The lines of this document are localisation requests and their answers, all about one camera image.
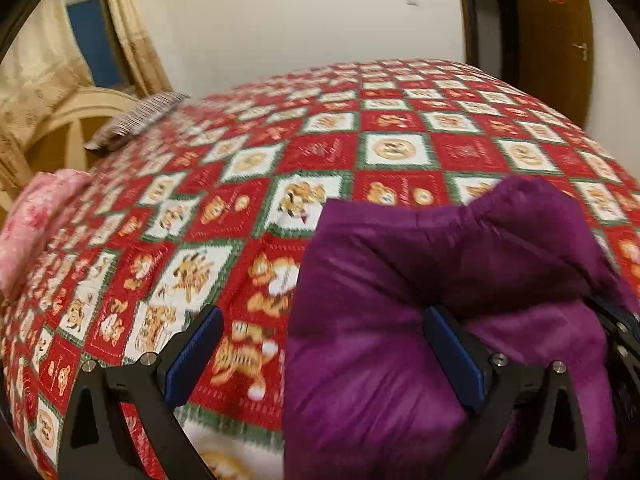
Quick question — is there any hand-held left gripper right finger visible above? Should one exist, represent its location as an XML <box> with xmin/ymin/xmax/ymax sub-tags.
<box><xmin>422</xmin><ymin>304</ymin><xmax>592</xmax><ymax>480</ymax></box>

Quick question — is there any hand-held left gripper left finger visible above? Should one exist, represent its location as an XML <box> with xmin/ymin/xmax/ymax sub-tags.
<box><xmin>57</xmin><ymin>304</ymin><xmax>225</xmax><ymax>480</ymax></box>

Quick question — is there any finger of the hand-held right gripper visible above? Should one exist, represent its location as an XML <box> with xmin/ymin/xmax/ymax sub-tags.
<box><xmin>586</xmin><ymin>294</ymin><xmax>640</xmax><ymax>362</ymax></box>

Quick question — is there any purple hooded puffer jacket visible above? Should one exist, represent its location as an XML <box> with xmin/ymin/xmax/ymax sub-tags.
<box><xmin>282</xmin><ymin>176</ymin><xmax>640</xmax><ymax>480</ymax></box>

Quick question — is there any red printed patchwork bedspread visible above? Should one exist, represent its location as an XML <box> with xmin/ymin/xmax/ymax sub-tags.
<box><xmin>0</xmin><ymin>59</ymin><xmax>640</xmax><ymax>480</ymax></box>

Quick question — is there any pink floral folded blanket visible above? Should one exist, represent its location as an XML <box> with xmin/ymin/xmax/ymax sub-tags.
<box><xmin>0</xmin><ymin>169</ymin><xmax>92</xmax><ymax>297</ymax></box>

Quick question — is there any striped grey pillow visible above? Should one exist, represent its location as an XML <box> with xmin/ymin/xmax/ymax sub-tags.
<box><xmin>84</xmin><ymin>91</ymin><xmax>190</xmax><ymax>152</ymax></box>

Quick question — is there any brown wooden door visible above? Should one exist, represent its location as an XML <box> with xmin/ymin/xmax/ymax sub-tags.
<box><xmin>510</xmin><ymin>0</ymin><xmax>597</xmax><ymax>129</ymax></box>

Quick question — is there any cream wooden headboard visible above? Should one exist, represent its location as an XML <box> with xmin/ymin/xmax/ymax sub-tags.
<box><xmin>0</xmin><ymin>87</ymin><xmax>139</xmax><ymax>207</ymax></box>

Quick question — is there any window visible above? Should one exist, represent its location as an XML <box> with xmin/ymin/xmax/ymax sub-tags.
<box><xmin>65</xmin><ymin>0</ymin><xmax>124</xmax><ymax>89</ymax></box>

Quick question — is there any wooden door frame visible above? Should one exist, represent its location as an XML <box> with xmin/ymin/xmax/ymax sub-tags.
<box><xmin>452</xmin><ymin>0</ymin><xmax>522</xmax><ymax>82</ymax></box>

